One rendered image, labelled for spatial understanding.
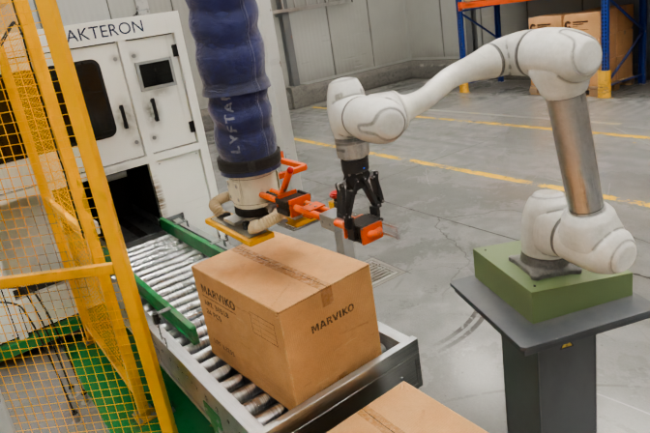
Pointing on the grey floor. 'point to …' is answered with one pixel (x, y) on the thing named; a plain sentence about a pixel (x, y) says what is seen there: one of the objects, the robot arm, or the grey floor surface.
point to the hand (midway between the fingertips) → (364, 225)
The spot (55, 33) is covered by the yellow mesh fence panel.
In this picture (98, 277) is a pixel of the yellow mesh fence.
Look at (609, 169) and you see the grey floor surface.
